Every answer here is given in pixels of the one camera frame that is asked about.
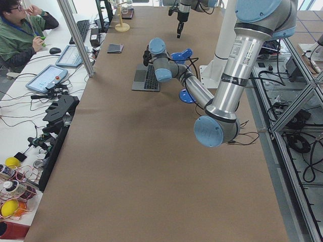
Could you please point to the blue desk lamp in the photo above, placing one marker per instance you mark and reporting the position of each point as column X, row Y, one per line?
column 181, row 58

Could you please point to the black computer mouse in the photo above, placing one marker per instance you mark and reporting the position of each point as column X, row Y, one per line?
column 54, row 50

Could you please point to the black small box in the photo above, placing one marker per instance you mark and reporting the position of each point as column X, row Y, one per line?
column 95, row 37

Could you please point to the person in green jacket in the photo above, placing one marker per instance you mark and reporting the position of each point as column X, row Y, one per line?
column 22, row 33

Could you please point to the black tool rack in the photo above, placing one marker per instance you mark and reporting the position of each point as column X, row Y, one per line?
column 55, row 118

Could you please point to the near teach pendant tablet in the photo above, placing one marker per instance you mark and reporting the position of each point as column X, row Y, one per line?
column 47, row 79

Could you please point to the teach pendant tablet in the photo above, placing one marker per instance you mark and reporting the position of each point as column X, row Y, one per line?
column 69, row 58
column 47, row 79

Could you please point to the copper wire basket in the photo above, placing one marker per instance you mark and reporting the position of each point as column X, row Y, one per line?
column 20, row 195

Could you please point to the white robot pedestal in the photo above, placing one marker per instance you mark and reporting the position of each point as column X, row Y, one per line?
column 210, row 75

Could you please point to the aluminium frame post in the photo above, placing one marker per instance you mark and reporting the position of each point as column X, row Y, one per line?
column 70, row 21

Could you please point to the grey laptop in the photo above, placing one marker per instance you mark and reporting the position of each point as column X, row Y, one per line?
column 145, row 79

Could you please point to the black keyboard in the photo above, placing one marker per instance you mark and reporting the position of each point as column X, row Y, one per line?
column 83, row 26

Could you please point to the far teach pendant tablet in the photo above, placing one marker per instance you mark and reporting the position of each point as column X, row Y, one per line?
column 69, row 58

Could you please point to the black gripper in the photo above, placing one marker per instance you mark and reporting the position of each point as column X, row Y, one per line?
column 181, row 16

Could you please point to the yellow ball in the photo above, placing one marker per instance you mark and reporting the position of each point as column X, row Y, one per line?
column 12, row 162

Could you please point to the wooden mug tree stand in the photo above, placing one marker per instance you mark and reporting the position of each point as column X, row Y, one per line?
column 121, row 26

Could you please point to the grey folded cloth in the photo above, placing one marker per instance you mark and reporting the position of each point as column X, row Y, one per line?
column 115, row 48

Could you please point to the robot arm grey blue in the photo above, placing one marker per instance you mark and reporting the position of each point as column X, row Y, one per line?
column 257, row 22
column 183, row 9

